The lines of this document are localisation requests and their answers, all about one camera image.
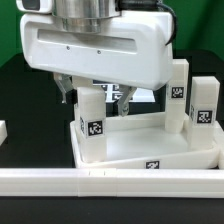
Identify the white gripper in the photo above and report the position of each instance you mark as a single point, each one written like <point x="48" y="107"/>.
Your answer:
<point x="128" y="42"/>

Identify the white desk top tray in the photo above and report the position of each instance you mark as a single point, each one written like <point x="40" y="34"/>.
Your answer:
<point x="141" y="142"/>

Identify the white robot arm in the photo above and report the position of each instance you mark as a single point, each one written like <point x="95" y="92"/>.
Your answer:
<point x="127" y="42"/>

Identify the white block left edge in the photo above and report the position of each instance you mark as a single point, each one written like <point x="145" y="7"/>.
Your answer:
<point x="3" y="131"/>

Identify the white marker base plate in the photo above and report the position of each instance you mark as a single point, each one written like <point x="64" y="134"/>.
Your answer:
<point x="140" y="95"/>

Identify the white front rail fence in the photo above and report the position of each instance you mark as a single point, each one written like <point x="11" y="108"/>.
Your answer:
<point x="112" y="183"/>

